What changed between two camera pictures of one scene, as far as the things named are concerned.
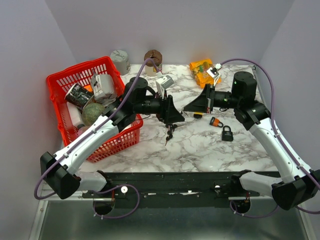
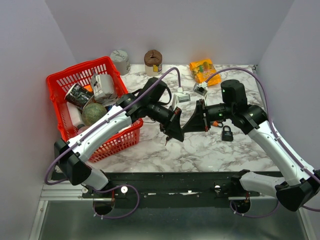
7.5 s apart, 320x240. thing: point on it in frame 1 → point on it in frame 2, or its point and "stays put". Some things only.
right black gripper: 205,102 → 199,122
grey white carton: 102,86 stays put
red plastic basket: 58,86 stays put
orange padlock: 215,121 stays put
